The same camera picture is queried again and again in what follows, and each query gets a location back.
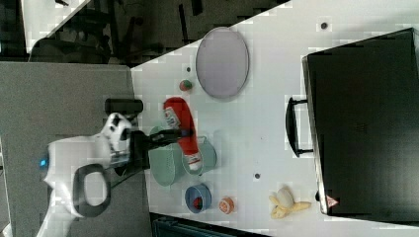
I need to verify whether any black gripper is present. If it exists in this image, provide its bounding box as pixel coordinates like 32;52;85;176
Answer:
115;129;194;177

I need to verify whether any red plush ketchup bottle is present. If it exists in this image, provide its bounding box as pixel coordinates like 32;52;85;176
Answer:
163;97;201;167

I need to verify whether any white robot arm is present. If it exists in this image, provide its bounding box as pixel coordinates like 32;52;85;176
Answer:
37;113;194;237

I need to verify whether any green strainer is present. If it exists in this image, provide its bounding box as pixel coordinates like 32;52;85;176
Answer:
148;142;185;187

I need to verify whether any plush strawberry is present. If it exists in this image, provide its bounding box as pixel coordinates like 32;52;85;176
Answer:
179;80;193;92

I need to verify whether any blue bowl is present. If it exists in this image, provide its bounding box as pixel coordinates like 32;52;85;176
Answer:
185;184;211;213

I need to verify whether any red toy in bowl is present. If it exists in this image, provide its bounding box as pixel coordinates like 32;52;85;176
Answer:
193;197;203;209

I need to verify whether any dark blue crate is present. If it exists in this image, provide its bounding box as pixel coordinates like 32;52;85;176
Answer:
151;217;268;237

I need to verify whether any orange slice toy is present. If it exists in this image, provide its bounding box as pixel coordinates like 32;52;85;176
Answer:
218;197;235;214

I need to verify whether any grey round plate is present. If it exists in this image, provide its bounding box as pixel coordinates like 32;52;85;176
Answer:
196;27;249;100

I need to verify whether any black toaster oven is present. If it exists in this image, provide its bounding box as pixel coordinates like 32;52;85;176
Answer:
301;28;419;226

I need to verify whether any green pot with handle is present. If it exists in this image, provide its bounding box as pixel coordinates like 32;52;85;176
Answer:
182;136;217;176

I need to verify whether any black cylinder post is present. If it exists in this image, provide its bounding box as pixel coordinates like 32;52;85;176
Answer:
105;98;143;116

